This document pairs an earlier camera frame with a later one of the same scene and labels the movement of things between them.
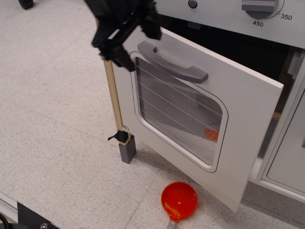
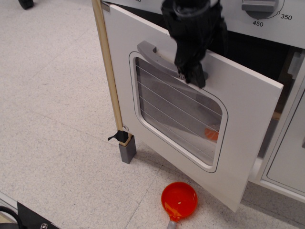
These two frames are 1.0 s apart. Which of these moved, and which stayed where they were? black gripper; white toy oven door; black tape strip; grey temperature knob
Moved: black gripper
Stayed: white toy oven door; grey temperature knob; black tape strip
